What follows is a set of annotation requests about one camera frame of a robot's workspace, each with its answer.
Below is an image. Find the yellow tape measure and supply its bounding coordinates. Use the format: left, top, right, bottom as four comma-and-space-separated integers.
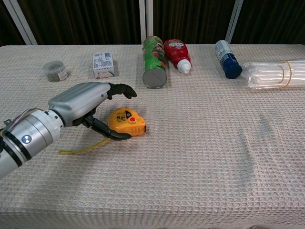
58, 107, 146, 156

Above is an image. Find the small white blue box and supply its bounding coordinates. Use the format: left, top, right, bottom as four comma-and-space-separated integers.
92, 52, 115, 79

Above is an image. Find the beige waffle tablecloth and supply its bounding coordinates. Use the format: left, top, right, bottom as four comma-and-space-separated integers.
0, 43, 305, 229

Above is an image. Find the small clear round jar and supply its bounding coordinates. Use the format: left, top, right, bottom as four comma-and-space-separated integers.
42, 61, 69, 83

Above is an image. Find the red ketchup bottle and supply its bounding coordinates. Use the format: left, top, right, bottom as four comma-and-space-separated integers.
163, 39, 192, 74

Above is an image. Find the green chips can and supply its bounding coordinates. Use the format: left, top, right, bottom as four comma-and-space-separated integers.
142, 35, 168, 89

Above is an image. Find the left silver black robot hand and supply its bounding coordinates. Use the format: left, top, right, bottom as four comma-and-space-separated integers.
48, 82, 138, 141

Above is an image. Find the bundle of clear straws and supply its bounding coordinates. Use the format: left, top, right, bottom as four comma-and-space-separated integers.
241, 59, 305, 90

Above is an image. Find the blue white spray can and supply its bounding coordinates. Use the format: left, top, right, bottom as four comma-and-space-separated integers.
214, 40, 243, 79

